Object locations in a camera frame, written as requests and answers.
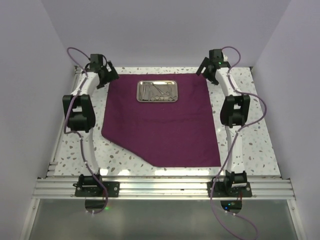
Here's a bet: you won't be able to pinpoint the purple cloth wrap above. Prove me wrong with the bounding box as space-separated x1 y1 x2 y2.
101 73 221 168

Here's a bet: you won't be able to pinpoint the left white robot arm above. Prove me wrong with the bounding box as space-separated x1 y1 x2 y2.
62 53 119 197

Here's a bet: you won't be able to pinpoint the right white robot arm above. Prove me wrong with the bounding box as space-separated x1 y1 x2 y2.
196 49 251 197

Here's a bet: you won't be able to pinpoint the steel tweezers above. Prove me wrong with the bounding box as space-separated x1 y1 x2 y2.
140 83 149 101

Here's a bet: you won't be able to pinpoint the steel instrument tray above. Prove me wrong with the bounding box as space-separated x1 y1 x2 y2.
136 80 179 103

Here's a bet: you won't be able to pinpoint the steel scissors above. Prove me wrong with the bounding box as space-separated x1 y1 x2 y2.
147 83 156 102

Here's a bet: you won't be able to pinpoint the steel forceps with rings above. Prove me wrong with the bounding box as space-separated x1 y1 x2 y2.
152 83 177 102

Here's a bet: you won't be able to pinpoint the aluminium left side rail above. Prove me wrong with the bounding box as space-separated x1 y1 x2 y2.
45 65 79 178

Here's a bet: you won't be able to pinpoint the aluminium rail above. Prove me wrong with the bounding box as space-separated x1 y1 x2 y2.
45 65 79 178
32 176 296 200

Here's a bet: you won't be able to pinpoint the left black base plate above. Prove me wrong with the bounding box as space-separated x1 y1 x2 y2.
73 181 120 198

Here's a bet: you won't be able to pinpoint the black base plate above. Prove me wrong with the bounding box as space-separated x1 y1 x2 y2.
206 179 253 198
73 181 120 198

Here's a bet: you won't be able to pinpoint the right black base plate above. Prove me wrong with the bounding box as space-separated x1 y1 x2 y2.
206 179 253 198

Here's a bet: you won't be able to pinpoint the aluminium front rail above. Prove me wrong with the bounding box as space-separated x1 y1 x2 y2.
32 176 296 200

